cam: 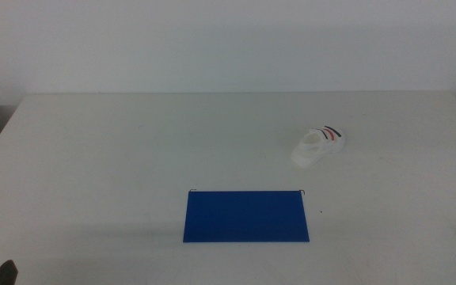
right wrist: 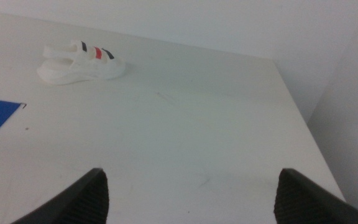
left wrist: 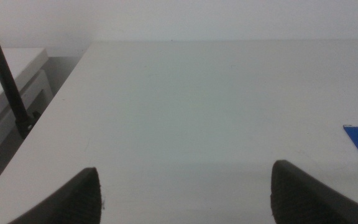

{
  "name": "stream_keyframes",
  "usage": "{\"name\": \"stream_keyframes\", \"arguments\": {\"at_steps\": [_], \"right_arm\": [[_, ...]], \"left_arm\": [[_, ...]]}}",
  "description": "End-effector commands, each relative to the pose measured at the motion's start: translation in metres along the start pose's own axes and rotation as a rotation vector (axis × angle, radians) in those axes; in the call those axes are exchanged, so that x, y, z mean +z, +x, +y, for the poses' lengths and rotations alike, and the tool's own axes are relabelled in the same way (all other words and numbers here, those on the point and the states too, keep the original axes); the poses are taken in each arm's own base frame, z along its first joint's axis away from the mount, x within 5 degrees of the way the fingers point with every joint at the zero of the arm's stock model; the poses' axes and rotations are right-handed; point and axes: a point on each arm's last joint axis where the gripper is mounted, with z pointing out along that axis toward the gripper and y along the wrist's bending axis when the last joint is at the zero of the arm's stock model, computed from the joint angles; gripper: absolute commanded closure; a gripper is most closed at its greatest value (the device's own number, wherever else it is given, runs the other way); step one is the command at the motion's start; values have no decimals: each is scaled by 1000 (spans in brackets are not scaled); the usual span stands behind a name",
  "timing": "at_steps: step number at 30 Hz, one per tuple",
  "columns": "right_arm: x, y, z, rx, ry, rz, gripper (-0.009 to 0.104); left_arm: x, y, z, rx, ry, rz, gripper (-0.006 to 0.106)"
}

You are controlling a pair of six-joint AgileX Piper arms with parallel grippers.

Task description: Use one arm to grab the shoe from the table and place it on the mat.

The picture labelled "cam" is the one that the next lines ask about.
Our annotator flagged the blue rectangular mat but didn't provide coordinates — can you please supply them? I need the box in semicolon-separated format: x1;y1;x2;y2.
182;189;310;243

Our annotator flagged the white shoe with striped straps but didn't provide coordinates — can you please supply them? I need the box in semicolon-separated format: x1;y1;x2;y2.
290;125;346;169

